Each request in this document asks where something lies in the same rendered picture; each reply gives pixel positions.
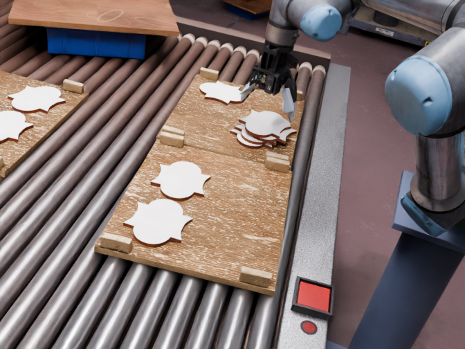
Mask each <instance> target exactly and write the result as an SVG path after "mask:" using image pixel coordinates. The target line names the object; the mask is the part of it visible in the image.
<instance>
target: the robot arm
mask: <svg viewBox="0 0 465 349"><path fill-rule="evenodd" d="M361 4H363V5H364V6H367V7H370V8H373V9H375V10H377V11H380V12H383V13H385V14H387V15H390V16H392V17H395V18H397V19H400V20H402V21H405V22H408V23H409V24H412V25H415V26H418V27H420V28H422V29H425V30H428V31H430V32H432V33H435V34H437V35H440V36H439V37H438V38H436V39H435V40H433V41H432V42H431V43H429V44H428V45H427V46H425V47H424V48H422V49H421V50H420V51H418V52H417V53H415V54H414V55H413V56H411V57H408V58H407V59H405V60H404V61H402V63H400V65H398V67H397V68H396V69H395V70H393V72H391V74H389V76H388V77H387V80H386V82H385V99H386V101H387V105H388V106H389V107H390V108H391V109H392V110H391V112H392V115H393V116H394V117H395V119H396V120H397V122H398V123H399V124H400V125H401V126H402V127H403V128H404V129H405V130H407V131H408V132H409V133H411V134H414V152H415V161H416V172H415V174H414V175H413V177H412V179H411V182H410V191H408V192H407V193H404V196H402V197H401V198H400V203H401V205H402V207H403V208H404V210H405V211H406V213H407V214H408V215H409V216H410V217H411V218H412V219H413V220H414V221H415V222H416V224H417V225H418V226H419V227H420V228H422V229H423V230H424V231H425V232H426V233H427V234H428V235H431V236H433V237H437V236H439V235H441V234H442V233H444V232H447V231H448V230H449V228H450V227H452V226H453V225H455V224H456V223H458V221H460V220H461V219H463V218H464V217H465V150H464V132H465V0H273V1H272V5H271V11H270V15H269V18H268V23H267V27H266V33H265V38H266V39H265V42H264V47H263V51H262V57H261V61H260V62H259V63H258V64H256V65H255V66H253V69H252V73H251V76H250V80H249V81H248V82H247V83H246V85H245V87H244V89H243V91H241V92H240V93H239V95H241V100H240V101H241V102H242V101H244V100H245V99H246V98H247V97H249V95H250V93H252V92H254V90H255V89H256V88H258V87H259V88H260V89H263V90H264V92H265V93H268V94H270V95H271V94H272V93H273V96H274V95H276V94H278V93H279V92H280V89H281V87H282V85H284V89H282V93H281V94H282V98H283V103H282V110H283V112H284V113H289V115H288V116H289V120H290V122H291V123H292V122H293V119H294V117H295V110H296V101H297V86H296V83H295V80H294V79H293V76H292V73H291V70H290V69H291V68H293V69H296V67H297V65H298V62H299V59H297V58H296V56H294V55H292V54H290V52H292V51H293V48H294V45H295V42H296V39H297V37H299V36H300V34H299V33H298V31H299V30H301V31H302V32H303V33H304V34H305V35H306V36H308V37H311V38H313V39H314V40H316V41H318V42H327V41H329V40H331V39H332V38H334V37H335V36H336V33H337V32H338V31H339V30H340V27H341V25H342V18H343V17H345V16H346V15H348V14H349V13H350V12H351V11H353V10H354V9H356V8H357V7H359V6H360V5H361Z"/></svg>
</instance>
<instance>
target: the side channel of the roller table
mask: <svg viewBox="0 0 465 349"><path fill-rule="evenodd" d="M174 18H175V20H176V24H177V26H178V29H179V31H180V32H181V33H182V34H183V36H184V35H187V34H189V33H190V34H193V35H194V36H195V41H196V39H198V38H200V37H205V38H206V39H207V40H208V43H209V42H211V41H212V40H218V41H219V42H220V43H221V47H222V46H223V45H224V44H225V43H230V44H232V45H233V47H234V50H235V49H236V48H237V47H238V46H243V47H244V48H245V49H246V54H247V53H248V52H249V51H250V50H252V49H255V50H257V51H259V57H260V56H261V55H262V51H263V47H264V42H265V39H266V38H265V37H260V36H257V35H251V34H248V33H243V32H240V31H237V30H231V29H228V28H223V27H220V26H215V25H211V24H206V23H203V22H200V21H194V20H191V19H186V18H182V17H177V16H174ZM290 54H292V55H294V56H296V58H297V59H299V62H298V63H299V68H300V66H301V64H302V63H303V62H308V63H310V64H311V65H312V71H313V70H314V68H315V67H316V66H318V65H321V66H323V67H324V68H325V73H326V74H327V70H328V68H329V63H330V61H331V53H326V52H323V51H318V50H315V49H312V48H306V47H303V46H298V45H294V48H293V51H292V52H290ZM326 74H325V77H326Z"/></svg>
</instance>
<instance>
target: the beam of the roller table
mask: <svg viewBox="0 0 465 349"><path fill-rule="evenodd" d="M350 76H351V68H350V67H347V66H342V65H339V64H334V63H329V68H328V70H327V74H326V78H325V84H324V88H323V93H322V99H321V103H320V110H319V114H318V121H317V125H316V132H315V136H314V140H313V147H312V151H311V158H310V162H309V169H308V173H307V180H306V184H305V187H304V194H303V198H302V205H301V209H300V216H299V220H298V227H297V231H296V235H295V242H294V246H293V253H292V257H291V264H290V268H289V274H288V279H287V283H286V289H285V294H284V300H283V305H282V311H281V316H280V322H279V326H278V331H277V337H276V342H275V348H274V349H326V346H327V331H328V323H329V322H328V320H327V321H326V320H323V319H319V318H316V317H313V316H309V315H306V314H302V313H299V312H294V311H292V310H291V303H292V298H293V290H294V286H295V280H296V278H297V276H299V277H303V278H308V279H311V280H315V281H318V282H321V283H325V284H328V285H332V277H333V269H334V254H335V245H336V231H337V223H338V208H339V199H340V185H341V177H342V169H343V154H344V145H345V130H346V122H347V108H348V100H349V84H350ZM306 320H309V321H312V322H314V323H315V324H316V325H317V327H318V331H317V332H316V333H315V334H313V335H309V334H305V333H304V332H303V331H302V330H301V328H300V324H301V322H303V321H306Z"/></svg>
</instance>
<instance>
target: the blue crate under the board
mask: <svg viewBox="0 0 465 349"><path fill-rule="evenodd" d="M45 28H47V42H48V52H49V53H54V54H65V55H86V56H97V57H119V58H129V59H141V60H143V59H144V58H145V43H146V34H137V33H119V32H109V31H100V30H82V29H73V28H56V27H45Z"/></svg>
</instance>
